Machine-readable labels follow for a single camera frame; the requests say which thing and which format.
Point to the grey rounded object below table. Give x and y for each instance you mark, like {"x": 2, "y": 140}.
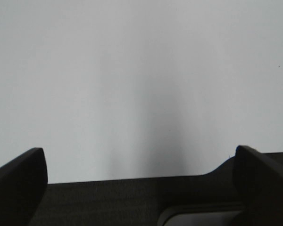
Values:
{"x": 214, "y": 217}

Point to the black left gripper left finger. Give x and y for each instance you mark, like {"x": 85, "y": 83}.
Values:
{"x": 23, "y": 182}

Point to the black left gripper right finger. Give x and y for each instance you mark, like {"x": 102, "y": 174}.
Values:
{"x": 258, "y": 178}

